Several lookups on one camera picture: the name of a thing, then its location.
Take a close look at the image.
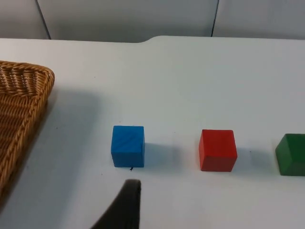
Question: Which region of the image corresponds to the green block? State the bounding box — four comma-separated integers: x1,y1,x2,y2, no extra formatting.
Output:
275,133,305,177

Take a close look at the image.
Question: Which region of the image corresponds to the blue cube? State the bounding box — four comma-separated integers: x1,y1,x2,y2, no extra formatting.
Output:
110,125,145,168

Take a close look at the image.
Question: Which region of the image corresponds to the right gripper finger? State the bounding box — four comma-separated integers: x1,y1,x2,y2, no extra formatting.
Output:
90,179,142,229

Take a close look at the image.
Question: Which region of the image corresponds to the red cube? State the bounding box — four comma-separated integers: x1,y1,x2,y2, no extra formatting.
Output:
198,129,238,172

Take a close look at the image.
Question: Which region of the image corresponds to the pale brown wicker basket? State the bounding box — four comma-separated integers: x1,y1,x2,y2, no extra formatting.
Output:
0,60,55,198

